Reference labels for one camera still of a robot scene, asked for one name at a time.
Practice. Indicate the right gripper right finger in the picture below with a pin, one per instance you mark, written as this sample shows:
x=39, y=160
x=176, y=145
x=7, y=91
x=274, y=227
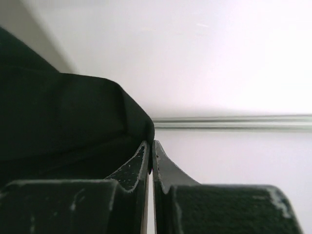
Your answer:
x=184, y=206

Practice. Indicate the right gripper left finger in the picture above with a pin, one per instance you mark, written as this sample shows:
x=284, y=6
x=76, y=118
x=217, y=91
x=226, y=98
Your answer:
x=116, y=204

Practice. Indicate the black t shirt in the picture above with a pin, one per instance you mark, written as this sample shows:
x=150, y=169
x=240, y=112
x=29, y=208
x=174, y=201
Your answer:
x=56, y=125

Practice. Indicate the right corner aluminium post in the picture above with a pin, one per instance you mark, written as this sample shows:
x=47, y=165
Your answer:
x=237, y=123

